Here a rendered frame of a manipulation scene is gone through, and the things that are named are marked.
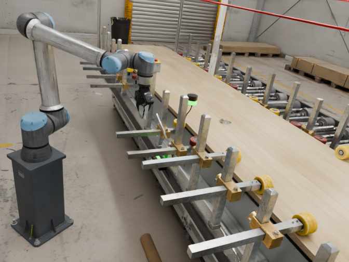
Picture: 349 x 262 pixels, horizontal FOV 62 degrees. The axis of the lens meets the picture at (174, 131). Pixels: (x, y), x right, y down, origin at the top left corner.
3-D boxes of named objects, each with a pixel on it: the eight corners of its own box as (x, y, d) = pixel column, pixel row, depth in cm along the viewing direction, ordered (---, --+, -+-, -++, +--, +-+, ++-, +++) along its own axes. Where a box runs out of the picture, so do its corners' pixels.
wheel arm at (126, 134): (116, 140, 177) (117, 133, 175) (115, 136, 180) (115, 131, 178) (181, 134, 195) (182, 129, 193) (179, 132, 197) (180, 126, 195)
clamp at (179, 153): (178, 158, 166) (179, 151, 163) (169, 146, 176) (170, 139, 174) (187, 157, 168) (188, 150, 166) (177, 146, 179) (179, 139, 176)
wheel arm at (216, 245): (190, 260, 92) (192, 252, 90) (186, 251, 94) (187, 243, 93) (307, 228, 112) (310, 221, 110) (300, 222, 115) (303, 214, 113)
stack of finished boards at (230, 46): (280, 53, 978) (281, 48, 971) (222, 51, 866) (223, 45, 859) (264, 48, 1037) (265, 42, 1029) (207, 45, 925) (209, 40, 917)
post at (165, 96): (157, 157, 200) (164, 91, 179) (155, 155, 203) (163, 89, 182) (161, 157, 202) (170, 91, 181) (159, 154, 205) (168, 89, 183)
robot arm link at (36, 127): (16, 143, 180) (13, 117, 172) (36, 132, 195) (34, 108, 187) (37, 149, 177) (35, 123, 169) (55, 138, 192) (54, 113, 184)
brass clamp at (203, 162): (200, 169, 141) (202, 160, 139) (188, 154, 152) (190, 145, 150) (212, 167, 143) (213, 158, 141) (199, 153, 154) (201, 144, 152)
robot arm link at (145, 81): (155, 77, 163) (138, 77, 159) (154, 86, 165) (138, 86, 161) (149, 73, 170) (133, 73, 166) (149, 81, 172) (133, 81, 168)
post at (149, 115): (145, 131, 217) (151, 71, 198) (143, 128, 221) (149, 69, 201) (151, 130, 219) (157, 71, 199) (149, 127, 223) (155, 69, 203)
